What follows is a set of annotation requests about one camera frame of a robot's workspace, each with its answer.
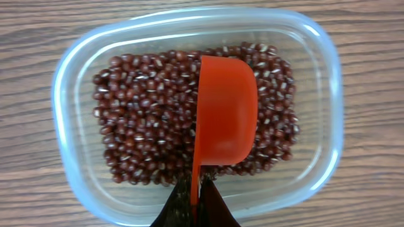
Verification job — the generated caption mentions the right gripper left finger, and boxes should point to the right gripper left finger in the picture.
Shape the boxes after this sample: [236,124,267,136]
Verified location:
[150,175,193,227]

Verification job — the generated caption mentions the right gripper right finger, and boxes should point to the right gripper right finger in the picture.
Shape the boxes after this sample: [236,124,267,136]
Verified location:
[197,175,241,227]

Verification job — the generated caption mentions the red scoop with blue handle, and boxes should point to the red scoop with blue handle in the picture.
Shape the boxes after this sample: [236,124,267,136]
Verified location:
[190,55,258,214]

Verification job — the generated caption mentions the clear plastic food container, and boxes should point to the clear plastic food container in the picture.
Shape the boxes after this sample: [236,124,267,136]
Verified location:
[50,6,345,227]

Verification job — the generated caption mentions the red adzuki beans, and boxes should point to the red adzuki beans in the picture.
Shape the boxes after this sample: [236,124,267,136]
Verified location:
[92,42,300,186]

